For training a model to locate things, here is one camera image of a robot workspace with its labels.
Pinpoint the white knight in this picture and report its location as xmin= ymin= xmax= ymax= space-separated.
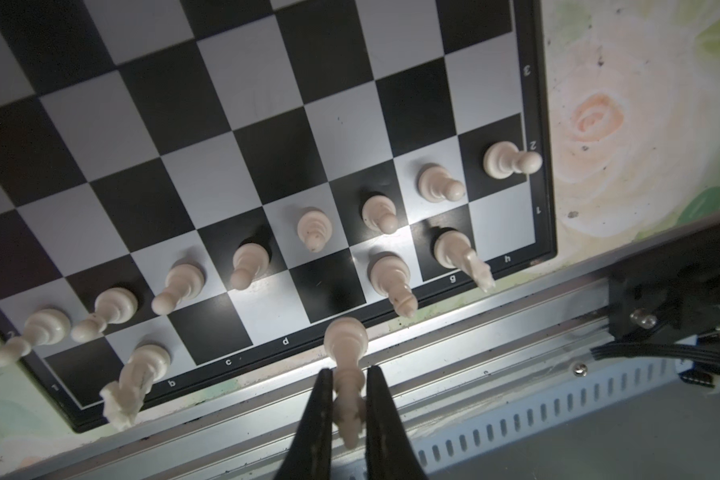
xmin=434 ymin=230 xmax=496 ymax=292
xmin=100 ymin=344 xmax=171 ymax=431

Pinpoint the white knight left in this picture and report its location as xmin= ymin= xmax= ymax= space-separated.
xmin=100 ymin=344 xmax=171 ymax=431

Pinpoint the white chess king piece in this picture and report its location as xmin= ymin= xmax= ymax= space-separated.
xmin=324 ymin=317 xmax=368 ymax=449

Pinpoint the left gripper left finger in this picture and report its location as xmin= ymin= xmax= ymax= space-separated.
xmin=274 ymin=368 xmax=333 ymax=480

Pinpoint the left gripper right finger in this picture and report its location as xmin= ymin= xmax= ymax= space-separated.
xmin=365 ymin=365 xmax=427 ymax=480

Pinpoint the white knight right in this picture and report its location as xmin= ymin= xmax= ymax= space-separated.
xmin=434 ymin=230 xmax=496 ymax=292

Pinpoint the aluminium frame rail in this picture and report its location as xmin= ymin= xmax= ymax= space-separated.
xmin=11 ymin=203 xmax=720 ymax=480

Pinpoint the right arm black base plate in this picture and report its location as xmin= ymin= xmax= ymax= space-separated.
xmin=593 ymin=225 xmax=720 ymax=363

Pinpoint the black and white chessboard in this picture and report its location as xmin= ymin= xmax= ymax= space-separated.
xmin=0 ymin=1 xmax=556 ymax=433

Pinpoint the white pawn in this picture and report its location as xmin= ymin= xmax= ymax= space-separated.
xmin=70 ymin=287 xmax=138 ymax=343
xmin=297 ymin=210 xmax=333 ymax=253
xmin=0 ymin=308 xmax=71 ymax=367
xmin=151 ymin=264 xmax=205 ymax=315
xmin=230 ymin=243 xmax=270 ymax=290
xmin=418 ymin=165 xmax=466 ymax=203
xmin=483 ymin=141 xmax=543 ymax=180
xmin=361 ymin=195 xmax=399 ymax=235

